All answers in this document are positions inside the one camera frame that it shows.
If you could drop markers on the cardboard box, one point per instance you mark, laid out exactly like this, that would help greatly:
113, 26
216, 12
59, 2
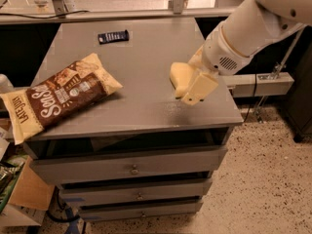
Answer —
29, 200

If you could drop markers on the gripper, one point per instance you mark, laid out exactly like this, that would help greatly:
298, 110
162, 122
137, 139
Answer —
218, 57

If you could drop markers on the grey drawer cabinet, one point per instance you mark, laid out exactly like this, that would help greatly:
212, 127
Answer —
140, 152

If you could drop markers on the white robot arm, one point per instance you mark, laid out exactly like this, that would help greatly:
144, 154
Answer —
231, 46

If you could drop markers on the blue rxbar blueberry bar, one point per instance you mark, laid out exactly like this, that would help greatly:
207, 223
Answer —
113, 37

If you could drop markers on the green snack bag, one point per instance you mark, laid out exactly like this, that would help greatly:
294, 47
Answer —
10, 170

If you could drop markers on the yellow sponge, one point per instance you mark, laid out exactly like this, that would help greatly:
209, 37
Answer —
180, 76

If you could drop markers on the grey metal rail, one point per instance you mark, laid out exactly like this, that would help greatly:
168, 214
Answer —
88, 16

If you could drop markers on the grey metal bracket beam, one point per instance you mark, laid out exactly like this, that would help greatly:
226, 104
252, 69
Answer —
258, 85

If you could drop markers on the brown sea salt chip bag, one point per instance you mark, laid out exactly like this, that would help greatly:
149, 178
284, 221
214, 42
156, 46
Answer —
77, 86

